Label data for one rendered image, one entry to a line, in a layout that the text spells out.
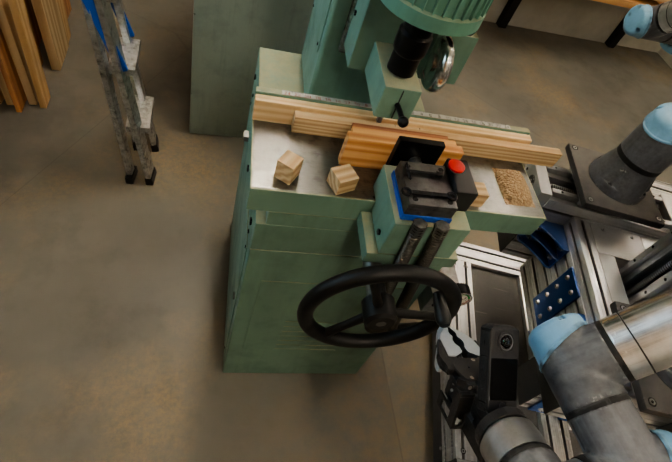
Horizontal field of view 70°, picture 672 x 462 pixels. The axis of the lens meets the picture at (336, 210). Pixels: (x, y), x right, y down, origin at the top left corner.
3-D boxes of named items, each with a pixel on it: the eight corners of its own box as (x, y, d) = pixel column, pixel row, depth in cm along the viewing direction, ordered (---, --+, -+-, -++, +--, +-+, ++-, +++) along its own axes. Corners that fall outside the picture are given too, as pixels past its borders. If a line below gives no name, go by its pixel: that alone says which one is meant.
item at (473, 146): (291, 132, 94) (295, 116, 91) (291, 125, 96) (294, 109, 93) (552, 167, 109) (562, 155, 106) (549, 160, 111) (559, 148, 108)
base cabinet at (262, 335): (220, 374, 151) (246, 251, 97) (229, 224, 186) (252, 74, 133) (357, 375, 162) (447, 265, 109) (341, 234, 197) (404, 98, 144)
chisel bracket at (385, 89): (370, 123, 89) (385, 86, 82) (361, 75, 97) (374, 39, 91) (407, 128, 91) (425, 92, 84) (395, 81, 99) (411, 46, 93)
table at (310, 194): (242, 253, 82) (246, 233, 77) (247, 129, 100) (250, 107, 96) (547, 274, 97) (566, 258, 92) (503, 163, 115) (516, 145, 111)
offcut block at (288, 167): (289, 185, 86) (293, 169, 82) (273, 176, 86) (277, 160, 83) (299, 174, 88) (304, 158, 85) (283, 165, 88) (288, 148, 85)
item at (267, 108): (251, 119, 94) (255, 99, 90) (252, 113, 95) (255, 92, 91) (520, 156, 109) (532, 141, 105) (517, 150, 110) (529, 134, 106)
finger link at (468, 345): (435, 350, 81) (458, 389, 72) (444, 320, 79) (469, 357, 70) (452, 350, 82) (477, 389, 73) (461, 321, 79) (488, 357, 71)
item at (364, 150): (338, 164, 92) (348, 138, 87) (337, 157, 93) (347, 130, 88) (448, 178, 98) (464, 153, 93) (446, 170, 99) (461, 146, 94)
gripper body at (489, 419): (432, 398, 72) (467, 467, 61) (446, 351, 69) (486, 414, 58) (478, 398, 74) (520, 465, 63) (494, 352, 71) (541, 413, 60)
